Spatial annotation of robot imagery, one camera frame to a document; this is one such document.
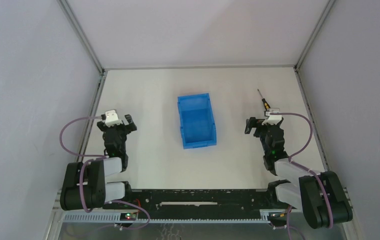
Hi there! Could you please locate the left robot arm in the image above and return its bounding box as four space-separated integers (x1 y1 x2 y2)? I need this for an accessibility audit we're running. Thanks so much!
60 110 137 213

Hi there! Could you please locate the purple cable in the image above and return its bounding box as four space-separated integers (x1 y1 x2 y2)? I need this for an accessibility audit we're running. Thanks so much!
277 112 335 240
59 115 151 231

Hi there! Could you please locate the blue plastic bin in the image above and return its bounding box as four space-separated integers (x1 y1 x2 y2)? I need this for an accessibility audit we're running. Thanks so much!
177 93 217 149

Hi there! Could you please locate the grey slotted cable duct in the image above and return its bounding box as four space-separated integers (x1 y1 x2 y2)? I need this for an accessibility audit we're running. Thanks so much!
63 212 270 224

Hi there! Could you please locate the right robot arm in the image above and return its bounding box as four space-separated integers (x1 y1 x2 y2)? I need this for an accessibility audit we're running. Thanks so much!
244 113 354 229

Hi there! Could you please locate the aluminium frame rail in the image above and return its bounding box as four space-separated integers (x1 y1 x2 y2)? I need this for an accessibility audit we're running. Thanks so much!
293 0 337 170
104 64 295 72
57 0 107 155

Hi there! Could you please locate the back aluminium frame rail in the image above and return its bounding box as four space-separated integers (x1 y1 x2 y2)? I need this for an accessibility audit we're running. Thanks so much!
104 64 295 72

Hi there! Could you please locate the black yellow screwdriver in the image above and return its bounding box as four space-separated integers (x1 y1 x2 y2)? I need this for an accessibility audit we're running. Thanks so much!
257 88 271 112

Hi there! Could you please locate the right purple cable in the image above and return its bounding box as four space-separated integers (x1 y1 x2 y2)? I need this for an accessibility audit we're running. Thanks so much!
277 112 335 240

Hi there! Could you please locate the left aluminium frame rail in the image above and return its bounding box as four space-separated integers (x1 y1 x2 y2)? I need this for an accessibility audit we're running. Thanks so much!
57 0 107 155

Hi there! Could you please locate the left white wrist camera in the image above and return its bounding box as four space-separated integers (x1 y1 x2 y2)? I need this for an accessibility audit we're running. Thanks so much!
101 109 124 128

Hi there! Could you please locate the right aluminium frame rail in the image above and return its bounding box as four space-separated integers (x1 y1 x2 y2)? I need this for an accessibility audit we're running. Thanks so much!
293 0 337 170

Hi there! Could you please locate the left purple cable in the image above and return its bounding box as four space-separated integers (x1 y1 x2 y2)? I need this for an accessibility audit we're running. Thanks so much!
59 115 151 231

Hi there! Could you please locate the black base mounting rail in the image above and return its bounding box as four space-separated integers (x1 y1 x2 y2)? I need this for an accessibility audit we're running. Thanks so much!
103 188 294 221

